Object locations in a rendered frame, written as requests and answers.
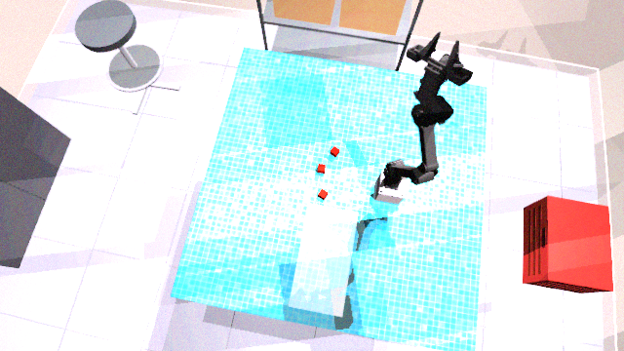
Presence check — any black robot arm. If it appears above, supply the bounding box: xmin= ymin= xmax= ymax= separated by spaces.
xmin=384 ymin=84 xmax=454 ymax=190

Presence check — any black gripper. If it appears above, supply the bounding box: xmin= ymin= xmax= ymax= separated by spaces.
xmin=407 ymin=31 xmax=473 ymax=92

